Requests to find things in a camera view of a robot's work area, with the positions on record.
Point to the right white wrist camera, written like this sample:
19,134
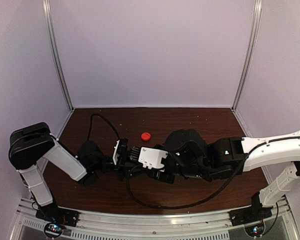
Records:
148,158

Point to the right aluminium frame post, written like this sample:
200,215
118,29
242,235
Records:
254,31

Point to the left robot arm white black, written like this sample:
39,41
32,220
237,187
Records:
33,143

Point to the red earbud charging case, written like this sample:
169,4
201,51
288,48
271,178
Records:
146,136

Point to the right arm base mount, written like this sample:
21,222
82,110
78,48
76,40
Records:
252,217

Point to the front aluminium rail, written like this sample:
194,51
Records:
215,225

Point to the aluminium frame post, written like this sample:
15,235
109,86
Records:
254,31
46,4

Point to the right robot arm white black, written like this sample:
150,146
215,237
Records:
186,154

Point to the left aluminium frame post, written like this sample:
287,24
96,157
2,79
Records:
46,4

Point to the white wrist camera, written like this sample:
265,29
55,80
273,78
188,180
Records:
148,158
117,151

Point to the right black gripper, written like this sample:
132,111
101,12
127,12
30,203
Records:
154,174

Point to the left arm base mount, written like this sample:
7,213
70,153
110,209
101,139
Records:
57,218

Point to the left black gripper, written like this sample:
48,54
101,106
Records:
124,166

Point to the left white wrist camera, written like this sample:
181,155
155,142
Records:
117,151

